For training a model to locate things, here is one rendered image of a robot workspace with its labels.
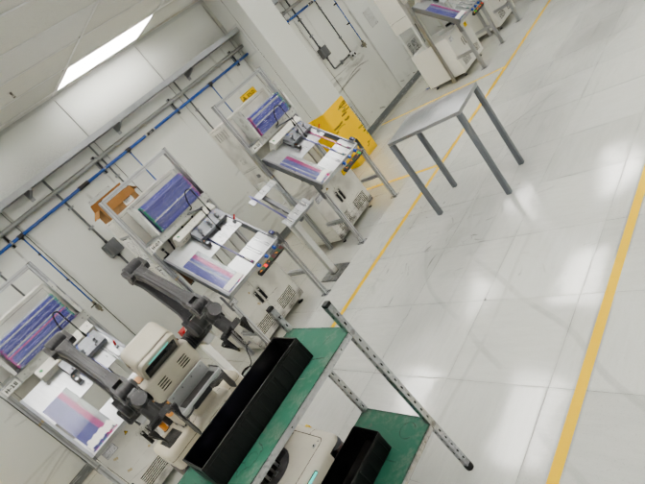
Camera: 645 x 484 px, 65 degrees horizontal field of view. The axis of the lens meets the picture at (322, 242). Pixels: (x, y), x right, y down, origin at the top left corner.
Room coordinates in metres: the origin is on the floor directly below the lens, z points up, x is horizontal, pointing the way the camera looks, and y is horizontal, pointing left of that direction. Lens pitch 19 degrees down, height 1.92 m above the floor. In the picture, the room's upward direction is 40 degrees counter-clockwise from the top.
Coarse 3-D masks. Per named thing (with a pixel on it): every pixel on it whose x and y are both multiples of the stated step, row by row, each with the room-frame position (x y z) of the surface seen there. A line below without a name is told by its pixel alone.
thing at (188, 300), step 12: (144, 264) 2.26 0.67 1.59; (132, 276) 2.22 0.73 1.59; (144, 276) 2.20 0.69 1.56; (156, 276) 2.19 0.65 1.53; (156, 288) 2.17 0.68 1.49; (168, 288) 2.12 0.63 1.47; (180, 288) 2.11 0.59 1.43; (180, 300) 2.06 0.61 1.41; (192, 300) 2.07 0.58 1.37; (204, 300) 2.04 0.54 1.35
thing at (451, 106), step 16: (448, 96) 3.94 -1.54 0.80; (464, 96) 3.67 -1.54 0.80; (480, 96) 3.75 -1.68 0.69; (416, 112) 4.21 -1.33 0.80; (432, 112) 3.89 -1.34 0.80; (448, 112) 3.60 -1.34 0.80; (400, 128) 4.15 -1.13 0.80; (416, 128) 3.85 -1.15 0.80; (464, 128) 3.52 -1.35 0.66; (496, 128) 3.77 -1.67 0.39; (480, 144) 3.49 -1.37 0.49; (512, 144) 3.75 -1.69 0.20; (400, 160) 4.02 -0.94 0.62; (416, 176) 4.01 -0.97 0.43; (448, 176) 4.26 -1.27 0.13; (496, 176) 3.51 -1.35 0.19
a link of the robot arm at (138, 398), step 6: (132, 390) 1.73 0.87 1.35; (138, 390) 1.73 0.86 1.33; (114, 396) 1.79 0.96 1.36; (132, 396) 1.72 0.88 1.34; (138, 396) 1.72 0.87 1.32; (144, 396) 1.72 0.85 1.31; (126, 402) 1.77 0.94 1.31; (132, 402) 1.70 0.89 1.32; (138, 402) 1.70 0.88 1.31; (144, 402) 1.70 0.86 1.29; (138, 408) 1.74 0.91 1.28
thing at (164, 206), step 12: (180, 180) 4.60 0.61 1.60; (156, 192) 4.50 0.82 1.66; (168, 192) 4.51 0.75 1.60; (180, 192) 4.55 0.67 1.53; (192, 192) 4.60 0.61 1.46; (144, 204) 4.41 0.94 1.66; (156, 204) 4.42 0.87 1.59; (168, 204) 4.46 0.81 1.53; (180, 204) 4.51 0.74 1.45; (144, 216) 4.41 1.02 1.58; (156, 216) 4.38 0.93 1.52; (168, 216) 4.42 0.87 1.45; (156, 228) 4.39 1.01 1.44
